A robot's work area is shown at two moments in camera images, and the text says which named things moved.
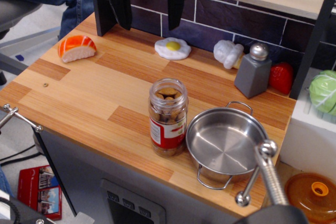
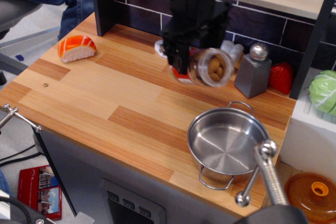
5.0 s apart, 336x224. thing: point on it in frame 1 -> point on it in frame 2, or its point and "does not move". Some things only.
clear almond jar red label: [168, 109] -> [208, 66]
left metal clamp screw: [38, 129] does not move
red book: [38, 187] does not move
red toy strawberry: [281, 77] does not move
